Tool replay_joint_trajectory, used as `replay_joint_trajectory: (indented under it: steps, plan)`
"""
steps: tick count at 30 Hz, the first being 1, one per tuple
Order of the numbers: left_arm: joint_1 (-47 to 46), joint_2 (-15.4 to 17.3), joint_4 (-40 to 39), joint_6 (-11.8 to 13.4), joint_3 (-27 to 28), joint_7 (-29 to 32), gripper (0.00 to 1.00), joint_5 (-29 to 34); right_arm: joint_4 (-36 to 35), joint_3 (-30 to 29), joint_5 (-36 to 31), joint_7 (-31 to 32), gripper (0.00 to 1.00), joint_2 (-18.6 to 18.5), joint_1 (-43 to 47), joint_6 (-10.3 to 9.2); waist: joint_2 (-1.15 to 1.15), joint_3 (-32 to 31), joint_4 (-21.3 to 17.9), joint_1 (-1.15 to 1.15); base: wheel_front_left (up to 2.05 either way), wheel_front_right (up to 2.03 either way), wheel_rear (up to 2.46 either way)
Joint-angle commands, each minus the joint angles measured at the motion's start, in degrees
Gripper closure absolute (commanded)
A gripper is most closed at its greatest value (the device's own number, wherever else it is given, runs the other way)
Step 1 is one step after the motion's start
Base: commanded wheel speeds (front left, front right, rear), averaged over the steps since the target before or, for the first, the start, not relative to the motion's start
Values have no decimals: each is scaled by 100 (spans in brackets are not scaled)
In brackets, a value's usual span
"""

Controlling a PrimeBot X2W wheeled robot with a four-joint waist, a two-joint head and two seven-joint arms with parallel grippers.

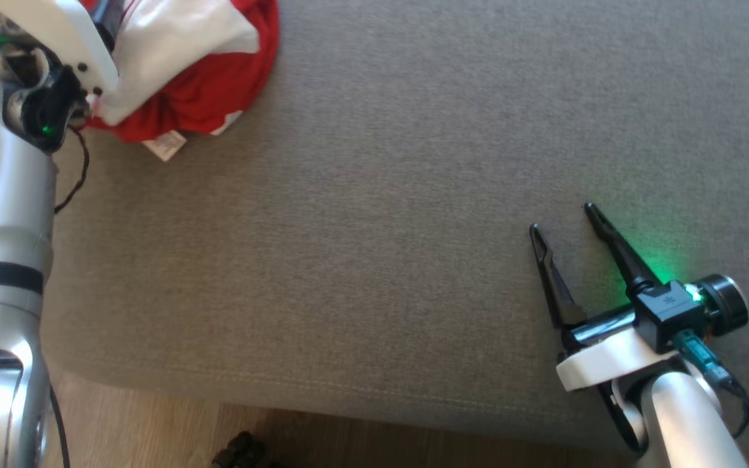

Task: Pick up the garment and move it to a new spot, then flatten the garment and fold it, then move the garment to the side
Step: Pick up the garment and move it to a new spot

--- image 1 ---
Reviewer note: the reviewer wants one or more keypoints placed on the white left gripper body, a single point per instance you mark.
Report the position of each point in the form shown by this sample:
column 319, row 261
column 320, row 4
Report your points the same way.
column 56, row 32

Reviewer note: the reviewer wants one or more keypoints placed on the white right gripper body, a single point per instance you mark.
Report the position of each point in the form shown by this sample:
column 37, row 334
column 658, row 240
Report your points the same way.
column 608, row 361

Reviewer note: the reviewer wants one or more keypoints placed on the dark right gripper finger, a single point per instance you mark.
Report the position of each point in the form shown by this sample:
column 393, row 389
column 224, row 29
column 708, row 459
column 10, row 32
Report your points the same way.
column 621, row 253
column 556, row 286

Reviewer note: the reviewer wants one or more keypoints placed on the red basketball jersey number 23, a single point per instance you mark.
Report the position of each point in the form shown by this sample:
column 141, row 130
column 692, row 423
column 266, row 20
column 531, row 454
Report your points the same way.
column 205, row 84

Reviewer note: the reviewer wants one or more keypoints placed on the large grey sofa seat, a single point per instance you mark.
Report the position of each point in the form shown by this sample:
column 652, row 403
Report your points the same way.
column 361, row 227

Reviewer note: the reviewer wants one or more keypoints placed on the small black lumpy object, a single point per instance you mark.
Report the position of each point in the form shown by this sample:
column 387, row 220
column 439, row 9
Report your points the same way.
column 241, row 452

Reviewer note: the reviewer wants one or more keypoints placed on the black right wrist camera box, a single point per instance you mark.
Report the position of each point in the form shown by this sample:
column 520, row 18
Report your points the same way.
column 667, row 315

